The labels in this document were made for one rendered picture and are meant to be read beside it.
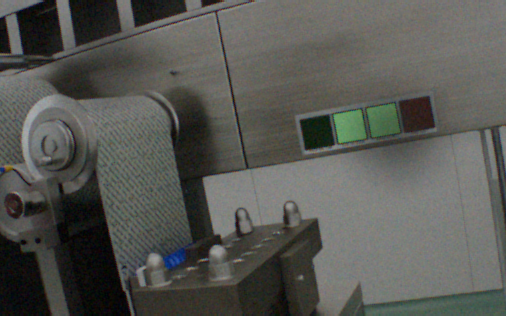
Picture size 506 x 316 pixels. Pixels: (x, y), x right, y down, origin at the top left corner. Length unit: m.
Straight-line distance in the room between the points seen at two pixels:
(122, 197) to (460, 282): 2.82
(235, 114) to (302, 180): 2.45
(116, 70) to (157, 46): 0.11
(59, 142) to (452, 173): 2.75
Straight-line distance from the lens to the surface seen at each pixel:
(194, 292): 0.82
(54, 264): 0.93
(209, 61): 1.16
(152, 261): 0.86
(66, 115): 0.92
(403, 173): 3.45
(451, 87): 1.06
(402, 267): 3.57
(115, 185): 0.93
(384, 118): 1.06
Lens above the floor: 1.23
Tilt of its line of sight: 3 degrees down
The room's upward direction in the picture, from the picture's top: 11 degrees counter-clockwise
